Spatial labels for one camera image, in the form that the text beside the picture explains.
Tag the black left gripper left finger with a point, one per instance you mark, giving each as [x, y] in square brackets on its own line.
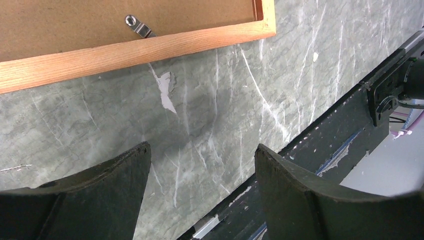
[102, 202]

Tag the metal frame clip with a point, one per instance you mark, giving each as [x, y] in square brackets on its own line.
[139, 27]

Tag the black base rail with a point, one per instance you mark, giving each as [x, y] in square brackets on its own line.
[333, 144]

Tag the orange wooden picture frame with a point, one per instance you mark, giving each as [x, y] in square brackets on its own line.
[41, 70]

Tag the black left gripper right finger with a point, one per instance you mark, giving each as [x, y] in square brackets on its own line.
[299, 205]

